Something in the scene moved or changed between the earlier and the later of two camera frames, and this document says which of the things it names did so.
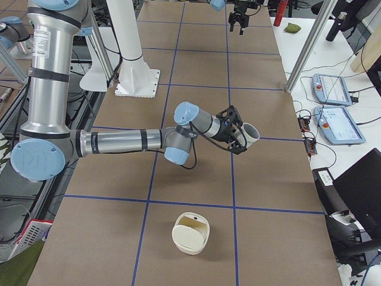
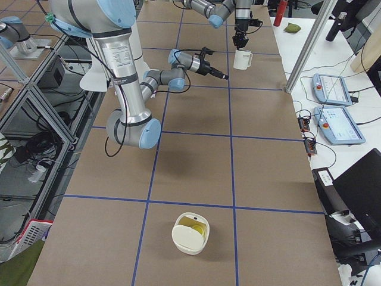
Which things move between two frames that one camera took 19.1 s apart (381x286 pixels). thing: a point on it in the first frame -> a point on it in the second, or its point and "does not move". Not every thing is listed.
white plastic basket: x=35 y=232 does not move
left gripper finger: x=231 y=20 -> x=235 y=43
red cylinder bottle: x=281 y=8 does not move
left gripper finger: x=244 y=22 -> x=244 y=43
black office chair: x=351 y=203 does not move
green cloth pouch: x=292 y=28 does not move
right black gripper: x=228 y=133 -> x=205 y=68
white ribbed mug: x=250 y=133 -> x=242 y=59
